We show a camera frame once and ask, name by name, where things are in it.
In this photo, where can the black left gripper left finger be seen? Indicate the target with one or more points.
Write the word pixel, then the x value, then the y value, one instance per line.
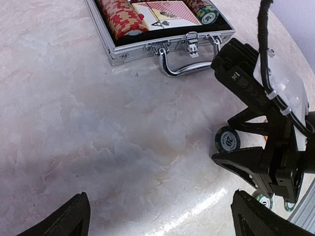
pixel 71 219

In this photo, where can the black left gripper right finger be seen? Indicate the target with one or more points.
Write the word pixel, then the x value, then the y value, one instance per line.
pixel 251 218

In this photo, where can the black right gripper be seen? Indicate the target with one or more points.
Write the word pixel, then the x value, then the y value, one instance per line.
pixel 280 170

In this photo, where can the aluminium poker set case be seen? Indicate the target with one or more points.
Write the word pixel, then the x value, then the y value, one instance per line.
pixel 159 43

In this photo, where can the green poker chip stack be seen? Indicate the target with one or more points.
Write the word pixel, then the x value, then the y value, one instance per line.
pixel 207 15

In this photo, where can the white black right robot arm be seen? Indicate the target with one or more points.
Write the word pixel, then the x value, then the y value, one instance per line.
pixel 307 156

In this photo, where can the orange big blind button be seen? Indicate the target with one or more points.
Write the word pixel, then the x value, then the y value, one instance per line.
pixel 265 137

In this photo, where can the right chip row in case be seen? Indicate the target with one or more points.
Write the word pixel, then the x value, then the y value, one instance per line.
pixel 196 5

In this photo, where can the chip row in case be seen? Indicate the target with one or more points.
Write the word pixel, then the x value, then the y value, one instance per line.
pixel 196 5
pixel 121 18

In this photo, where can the red playing card deck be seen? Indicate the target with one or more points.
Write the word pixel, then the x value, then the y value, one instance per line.
pixel 159 15

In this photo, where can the left chip row in case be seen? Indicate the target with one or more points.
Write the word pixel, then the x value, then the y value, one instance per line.
pixel 121 18

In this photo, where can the front aluminium rail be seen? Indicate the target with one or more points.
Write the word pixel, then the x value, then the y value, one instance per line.
pixel 304 214

